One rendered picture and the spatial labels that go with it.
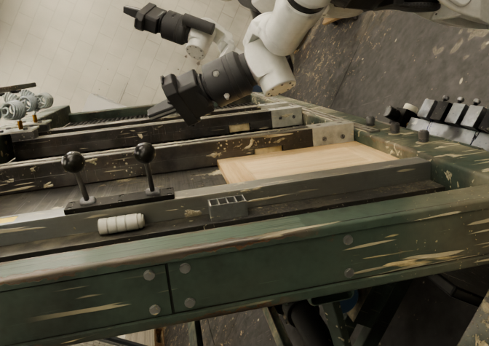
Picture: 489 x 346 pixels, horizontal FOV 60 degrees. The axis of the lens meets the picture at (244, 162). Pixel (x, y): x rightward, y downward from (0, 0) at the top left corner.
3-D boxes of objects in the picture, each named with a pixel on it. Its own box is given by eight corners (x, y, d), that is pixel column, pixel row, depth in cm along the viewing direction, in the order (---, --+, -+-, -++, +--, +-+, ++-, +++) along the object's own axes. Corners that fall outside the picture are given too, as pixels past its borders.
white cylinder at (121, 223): (99, 237, 75) (145, 231, 77) (96, 222, 75) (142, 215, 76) (101, 232, 78) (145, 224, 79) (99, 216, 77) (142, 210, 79)
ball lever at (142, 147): (164, 202, 81) (155, 150, 72) (144, 205, 80) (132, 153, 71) (163, 189, 84) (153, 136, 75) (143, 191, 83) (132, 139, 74)
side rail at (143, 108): (252, 111, 270) (250, 94, 267) (72, 132, 252) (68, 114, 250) (249, 110, 277) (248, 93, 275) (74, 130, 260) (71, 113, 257)
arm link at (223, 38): (196, 23, 136) (231, 47, 140) (185, 44, 132) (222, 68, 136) (204, 12, 130) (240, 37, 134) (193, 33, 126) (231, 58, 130)
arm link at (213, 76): (161, 99, 76) (221, 71, 74) (158, 66, 82) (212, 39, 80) (193, 139, 86) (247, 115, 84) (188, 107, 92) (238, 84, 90)
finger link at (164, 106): (148, 110, 86) (175, 97, 85) (150, 121, 84) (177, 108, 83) (144, 105, 85) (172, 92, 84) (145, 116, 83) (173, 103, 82)
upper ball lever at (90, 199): (99, 212, 79) (81, 159, 70) (78, 215, 79) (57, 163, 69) (100, 197, 82) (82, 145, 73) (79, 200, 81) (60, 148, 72)
